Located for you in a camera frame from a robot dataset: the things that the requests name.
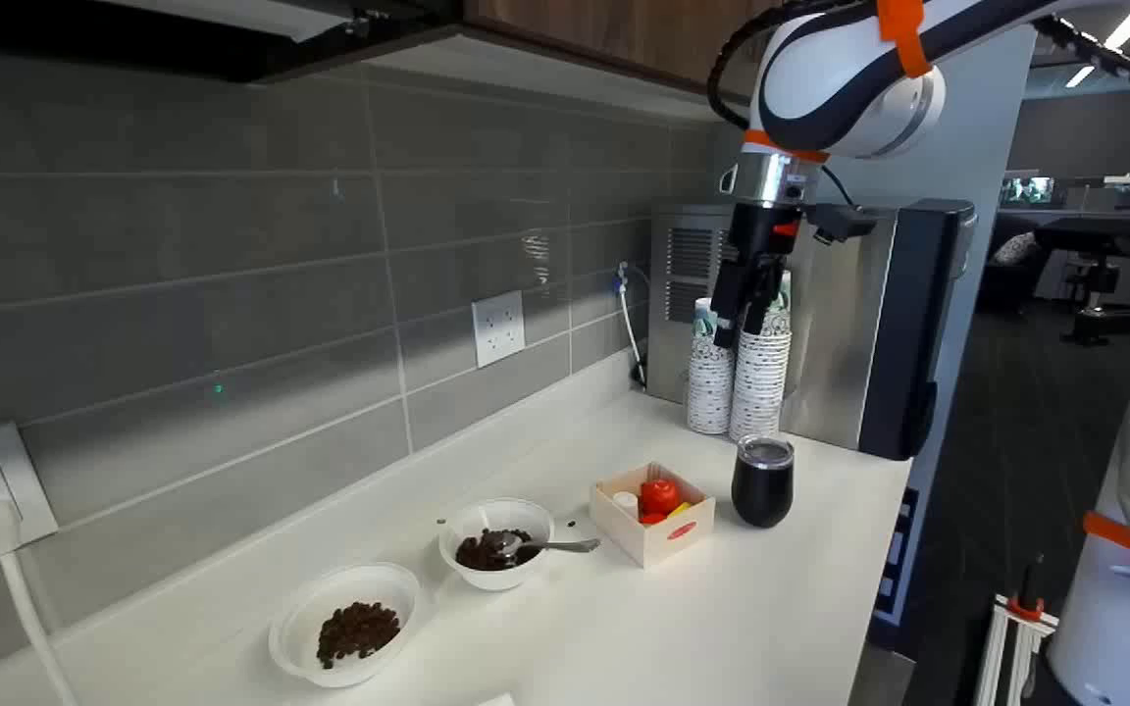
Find white wall switch plate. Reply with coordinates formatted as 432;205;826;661
466;285;531;374

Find white box with red items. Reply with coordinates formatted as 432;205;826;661
584;459;718;573

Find dark background desk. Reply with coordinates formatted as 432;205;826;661
983;152;1130;350

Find white power cable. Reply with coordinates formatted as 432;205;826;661
0;546;80;706

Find white and blue brush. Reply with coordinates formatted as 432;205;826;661
611;257;652;391

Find white orange striped stand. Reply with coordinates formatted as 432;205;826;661
972;592;1065;706

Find metal spoon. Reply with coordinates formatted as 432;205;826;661
475;525;606;567

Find red toy tomato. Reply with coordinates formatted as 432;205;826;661
636;474;690;528

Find white bottles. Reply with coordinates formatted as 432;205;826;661
728;269;797;450

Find stainless steel coffee machine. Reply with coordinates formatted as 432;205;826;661
646;196;979;461

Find coffee beans pile with spoon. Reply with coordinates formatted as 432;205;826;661
450;525;546;573

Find black tumbler cup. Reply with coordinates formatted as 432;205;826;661
729;431;802;535

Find white bowl with spoon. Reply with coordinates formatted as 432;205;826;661
435;493;558;596

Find white wide shallow bowl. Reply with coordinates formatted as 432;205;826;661
266;559;432;694

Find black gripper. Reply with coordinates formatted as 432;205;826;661
711;200;807;352

